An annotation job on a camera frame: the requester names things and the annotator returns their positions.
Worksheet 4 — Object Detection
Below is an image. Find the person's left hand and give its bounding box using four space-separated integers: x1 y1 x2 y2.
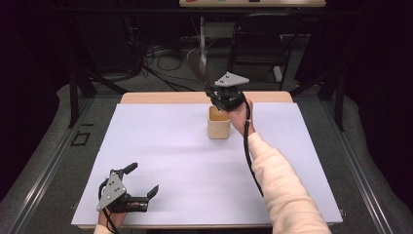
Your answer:
97 201 145 230

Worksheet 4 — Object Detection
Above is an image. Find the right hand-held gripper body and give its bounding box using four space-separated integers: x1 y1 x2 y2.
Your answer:
208 70 250 113

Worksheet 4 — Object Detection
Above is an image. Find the black metal frame stand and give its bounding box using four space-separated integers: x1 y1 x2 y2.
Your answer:
67 68 129 129
287 66 346 132

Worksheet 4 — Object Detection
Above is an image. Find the person's right hand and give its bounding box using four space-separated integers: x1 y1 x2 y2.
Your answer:
226 98 256 137

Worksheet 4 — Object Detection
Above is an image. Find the white table cover sheet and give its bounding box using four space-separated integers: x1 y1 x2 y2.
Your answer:
70 101 344 227

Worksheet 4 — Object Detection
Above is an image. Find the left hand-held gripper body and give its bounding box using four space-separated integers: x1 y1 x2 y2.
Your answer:
95 169 149 215

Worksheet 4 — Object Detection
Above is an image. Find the bundle of floor cables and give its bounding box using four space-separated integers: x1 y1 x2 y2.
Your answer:
129 19 204 93

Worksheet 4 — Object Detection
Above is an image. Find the cream square ceramic cup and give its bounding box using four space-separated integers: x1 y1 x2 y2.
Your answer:
206 104 232 140

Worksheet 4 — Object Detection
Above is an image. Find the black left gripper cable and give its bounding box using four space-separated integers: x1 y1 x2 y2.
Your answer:
97 177 122 234

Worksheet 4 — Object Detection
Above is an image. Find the black folding chair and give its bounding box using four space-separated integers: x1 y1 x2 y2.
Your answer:
226 13 305 91

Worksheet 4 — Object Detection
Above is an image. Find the wooden table with white legs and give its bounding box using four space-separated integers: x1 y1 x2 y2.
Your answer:
178 0 327 83

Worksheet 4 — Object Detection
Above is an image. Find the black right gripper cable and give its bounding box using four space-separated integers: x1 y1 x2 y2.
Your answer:
243 99 265 198

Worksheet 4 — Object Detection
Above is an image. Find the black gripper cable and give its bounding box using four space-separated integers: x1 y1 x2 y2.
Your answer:
97 177 122 234
243 99 265 198

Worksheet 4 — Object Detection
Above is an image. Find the metal floor rail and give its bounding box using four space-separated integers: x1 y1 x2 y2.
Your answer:
9 97 95 234
323 97 394 234

